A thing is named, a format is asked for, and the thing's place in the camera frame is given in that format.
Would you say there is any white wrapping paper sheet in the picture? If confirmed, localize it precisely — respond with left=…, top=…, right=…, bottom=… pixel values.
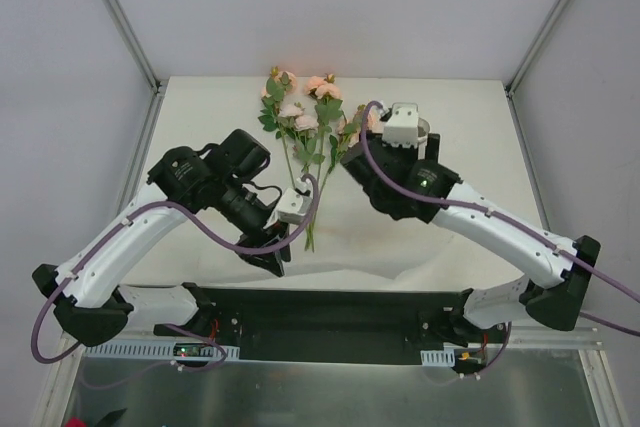
left=196, top=222, right=521, bottom=292

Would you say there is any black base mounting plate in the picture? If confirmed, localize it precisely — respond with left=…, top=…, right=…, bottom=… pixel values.
left=181, top=283, right=507, bottom=365

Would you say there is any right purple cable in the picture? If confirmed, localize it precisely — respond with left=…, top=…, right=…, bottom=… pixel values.
left=359, top=99, right=640, bottom=386

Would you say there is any pale pink rose stem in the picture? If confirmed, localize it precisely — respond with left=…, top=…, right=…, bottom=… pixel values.
left=277, top=101, right=326, bottom=253

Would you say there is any left aluminium frame post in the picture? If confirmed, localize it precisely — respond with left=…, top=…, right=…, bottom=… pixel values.
left=102, top=0, right=162, bottom=94

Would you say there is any purple cable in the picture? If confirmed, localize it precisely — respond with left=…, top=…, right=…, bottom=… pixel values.
left=30, top=174, right=321, bottom=389
left=359, top=99, right=640, bottom=386

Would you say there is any left white cable duct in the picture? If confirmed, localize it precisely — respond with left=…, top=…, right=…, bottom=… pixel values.
left=85, top=340, right=240, bottom=362

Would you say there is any white ribbed ceramic vase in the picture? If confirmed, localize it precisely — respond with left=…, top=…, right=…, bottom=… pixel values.
left=417, top=117, right=431, bottom=145

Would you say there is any peach rose stem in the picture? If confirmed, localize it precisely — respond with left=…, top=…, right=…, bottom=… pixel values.
left=305, top=104, right=380, bottom=252
left=258, top=66, right=298, bottom=187
left=298, top=73, right=346, bottom=184

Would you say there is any right white cable duct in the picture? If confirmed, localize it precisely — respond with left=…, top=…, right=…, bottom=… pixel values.
left=419, top=347, right=486, bottom=368

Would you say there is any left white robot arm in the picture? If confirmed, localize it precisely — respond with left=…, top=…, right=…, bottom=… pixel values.
left=32, top=129, right=306, bottom=347

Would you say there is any white cable duct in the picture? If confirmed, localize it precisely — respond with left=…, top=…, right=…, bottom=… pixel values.
left=85, top=340, right=240, bottom=362
left=419, top=347, right=486, bottom=368

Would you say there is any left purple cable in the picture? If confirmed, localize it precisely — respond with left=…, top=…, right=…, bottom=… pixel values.
left=30, top=174, right=321, bottom=389

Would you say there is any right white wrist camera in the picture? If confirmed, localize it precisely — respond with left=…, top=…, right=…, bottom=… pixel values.
left=380, top=102, right=420, bottom=148

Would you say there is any aluminium frame post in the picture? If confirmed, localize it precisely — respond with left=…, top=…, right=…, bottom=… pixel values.
left=505, top=0, right=573, bottom=99
left=102, top=0, right=162, bottom=94

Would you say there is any right aluminium frame post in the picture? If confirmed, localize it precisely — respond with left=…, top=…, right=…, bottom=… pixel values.
left=505, top=0, right=573, bottom=99

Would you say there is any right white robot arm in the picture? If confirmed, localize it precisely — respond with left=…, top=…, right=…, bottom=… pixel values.
left=341, top=134, right=600, bottom=343

